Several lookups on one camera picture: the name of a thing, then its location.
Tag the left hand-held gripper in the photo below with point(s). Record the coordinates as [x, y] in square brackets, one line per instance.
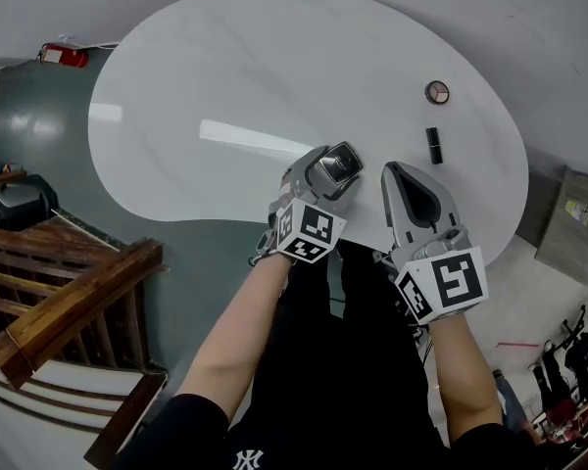
[308, 233]

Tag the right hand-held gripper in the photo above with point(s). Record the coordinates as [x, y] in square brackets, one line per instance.
[446, 282]

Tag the grey square compact case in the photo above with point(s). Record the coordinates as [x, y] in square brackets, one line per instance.
[340, 164]

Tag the black lipstick tube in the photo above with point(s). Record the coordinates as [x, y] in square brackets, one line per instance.
[434, 146]

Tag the round eyeshadow compact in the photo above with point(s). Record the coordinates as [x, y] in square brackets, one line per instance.
[437, 92]

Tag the person's left forearm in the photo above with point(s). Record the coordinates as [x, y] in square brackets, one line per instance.
[240, 341]

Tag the person's right forearm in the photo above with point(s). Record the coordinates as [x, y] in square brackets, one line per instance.
[465, 380]

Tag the white kidney-shaped table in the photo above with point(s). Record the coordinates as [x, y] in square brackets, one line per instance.
[255, 91]

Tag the grey wooden shelf cabinet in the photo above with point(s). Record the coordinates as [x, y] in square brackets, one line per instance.
[568, 233]

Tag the yellow white paper label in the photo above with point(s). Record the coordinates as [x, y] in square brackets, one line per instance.
[578, 210]

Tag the red floor tape strip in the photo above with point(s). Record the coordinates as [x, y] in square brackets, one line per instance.
[518, 344]

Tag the person's black clothed body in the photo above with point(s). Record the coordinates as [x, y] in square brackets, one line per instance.
[353, 385]

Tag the black office chair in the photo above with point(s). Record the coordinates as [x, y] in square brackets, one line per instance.
[575, 355]

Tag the brown wooden stair railing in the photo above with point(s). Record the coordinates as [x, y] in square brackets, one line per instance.
[78, 301]

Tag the red fire extinguisher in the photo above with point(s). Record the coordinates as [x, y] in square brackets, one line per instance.
[63, 56]

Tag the black bin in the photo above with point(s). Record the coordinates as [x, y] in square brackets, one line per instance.
[19, 203]

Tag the white stair steps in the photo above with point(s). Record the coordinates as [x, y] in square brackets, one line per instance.
[39, 409]

